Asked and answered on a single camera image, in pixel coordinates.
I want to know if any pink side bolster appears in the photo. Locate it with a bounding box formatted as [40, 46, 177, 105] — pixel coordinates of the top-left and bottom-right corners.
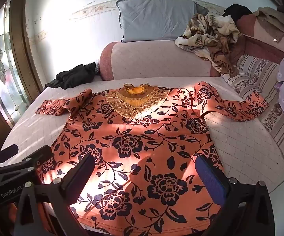
[230, 14, 284, 64]

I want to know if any black cloth on headboard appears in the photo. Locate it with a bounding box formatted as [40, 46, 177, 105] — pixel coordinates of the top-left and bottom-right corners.
[223, 4, 252, 22]

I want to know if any orange black floral shirt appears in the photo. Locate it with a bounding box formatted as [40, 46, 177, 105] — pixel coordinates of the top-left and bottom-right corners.
[36, 82, 268, 235]

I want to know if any brown cream patterned blanket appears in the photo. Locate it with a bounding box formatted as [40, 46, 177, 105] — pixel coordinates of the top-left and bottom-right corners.
[175, 13, 241, 77]

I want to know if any striped floral pillow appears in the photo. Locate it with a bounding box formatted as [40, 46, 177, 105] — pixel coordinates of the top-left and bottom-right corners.
[221, 54, 284, 173]

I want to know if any tan jacket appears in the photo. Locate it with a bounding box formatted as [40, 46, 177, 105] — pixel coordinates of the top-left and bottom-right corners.
[253, 7, 284, 42]

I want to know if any grey pillow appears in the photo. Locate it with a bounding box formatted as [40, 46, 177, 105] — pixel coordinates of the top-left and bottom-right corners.
[116, 0, 209, 43]

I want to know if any stained glass window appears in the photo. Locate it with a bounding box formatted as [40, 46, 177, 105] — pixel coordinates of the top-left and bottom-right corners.
[0, 0, 30, 127]

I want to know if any pink bolster headrest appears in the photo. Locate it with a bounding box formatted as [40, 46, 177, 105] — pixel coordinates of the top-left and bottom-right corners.
[99, 41, 220, 80]

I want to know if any black garment on bed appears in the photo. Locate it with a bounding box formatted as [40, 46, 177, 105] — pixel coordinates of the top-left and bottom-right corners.
[44, 62, 99, 89]

